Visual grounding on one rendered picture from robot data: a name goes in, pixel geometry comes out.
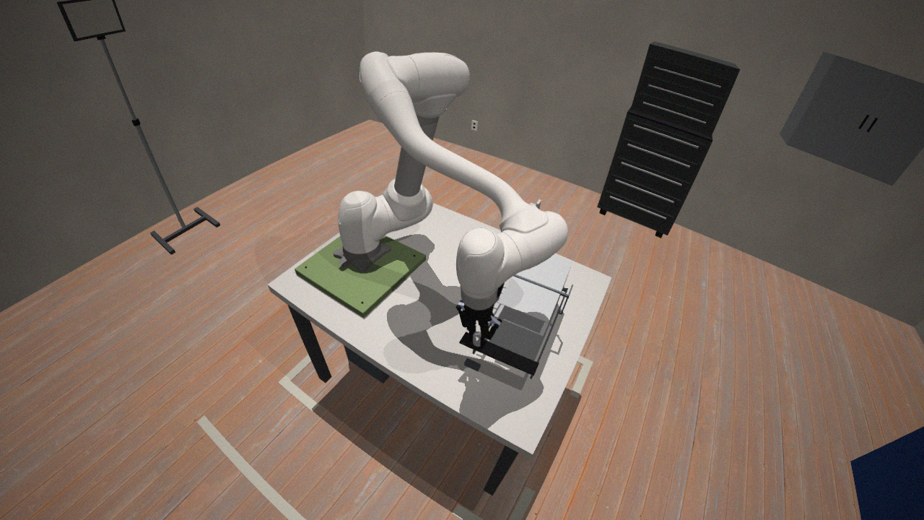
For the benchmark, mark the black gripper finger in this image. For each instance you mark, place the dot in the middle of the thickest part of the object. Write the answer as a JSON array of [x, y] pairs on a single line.
[[487, 334], [468, 322]]

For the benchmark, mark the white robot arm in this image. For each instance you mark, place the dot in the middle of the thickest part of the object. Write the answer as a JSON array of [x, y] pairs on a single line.
[[433, 80]]

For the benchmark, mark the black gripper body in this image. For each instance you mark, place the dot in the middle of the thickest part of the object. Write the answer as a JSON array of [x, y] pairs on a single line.
[[485, 314]]

